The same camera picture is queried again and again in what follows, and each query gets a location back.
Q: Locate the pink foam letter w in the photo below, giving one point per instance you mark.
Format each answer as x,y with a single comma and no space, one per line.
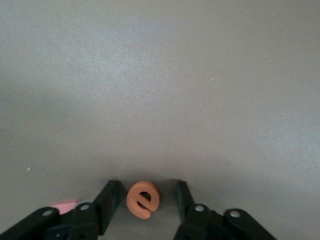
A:
66,205

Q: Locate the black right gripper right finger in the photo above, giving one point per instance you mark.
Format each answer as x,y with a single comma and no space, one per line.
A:
186,200

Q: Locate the orange foam letter e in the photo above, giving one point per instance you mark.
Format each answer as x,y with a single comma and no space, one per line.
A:
132,200

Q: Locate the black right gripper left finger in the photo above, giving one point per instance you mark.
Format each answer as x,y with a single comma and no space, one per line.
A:
105,212

